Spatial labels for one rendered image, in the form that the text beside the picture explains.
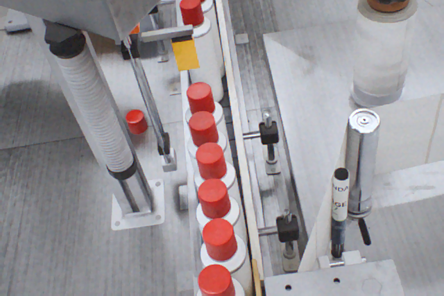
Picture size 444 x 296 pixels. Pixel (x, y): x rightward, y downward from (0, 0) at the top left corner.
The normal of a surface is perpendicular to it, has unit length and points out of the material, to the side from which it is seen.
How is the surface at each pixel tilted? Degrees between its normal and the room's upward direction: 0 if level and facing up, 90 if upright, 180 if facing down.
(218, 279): 3
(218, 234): 3
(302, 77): 0
